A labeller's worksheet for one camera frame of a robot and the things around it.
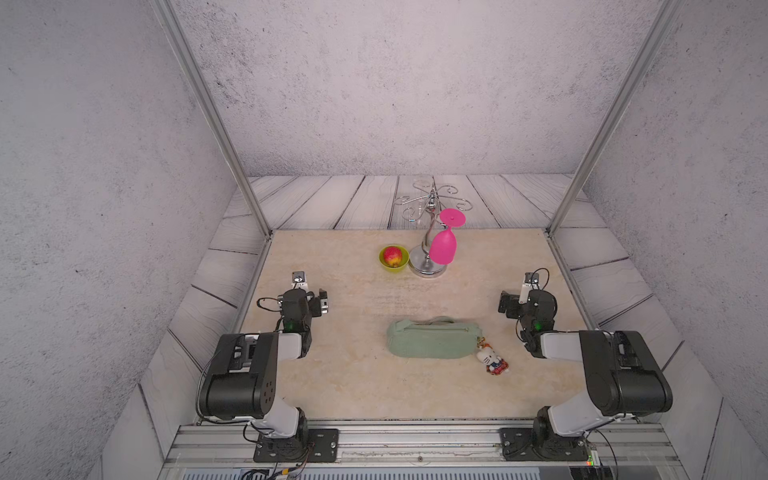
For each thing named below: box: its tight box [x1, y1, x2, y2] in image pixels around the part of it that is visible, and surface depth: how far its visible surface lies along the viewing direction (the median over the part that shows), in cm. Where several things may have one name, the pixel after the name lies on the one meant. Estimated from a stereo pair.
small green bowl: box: [378, 245, 410, 273], surface depth 110 cm
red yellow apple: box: [383, 246, 403, 268], surface depth 109 cm
